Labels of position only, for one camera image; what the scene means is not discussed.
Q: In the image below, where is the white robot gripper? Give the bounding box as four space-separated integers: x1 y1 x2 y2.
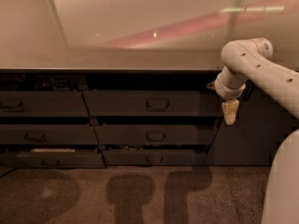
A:
206 73 247 125

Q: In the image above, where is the dark drawer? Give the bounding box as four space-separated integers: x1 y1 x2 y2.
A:
0 148 106 169
83 91 222 117
103 149 206 166
95 125 217 146
0 91 88 118
0 124 98 145

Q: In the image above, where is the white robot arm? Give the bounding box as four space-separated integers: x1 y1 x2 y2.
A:
208 38 299 125

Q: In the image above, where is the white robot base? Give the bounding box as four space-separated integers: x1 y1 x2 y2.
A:
261 130 299 224

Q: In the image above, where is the dark right cabinet door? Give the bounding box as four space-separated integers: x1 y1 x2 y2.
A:
205 82 298 165

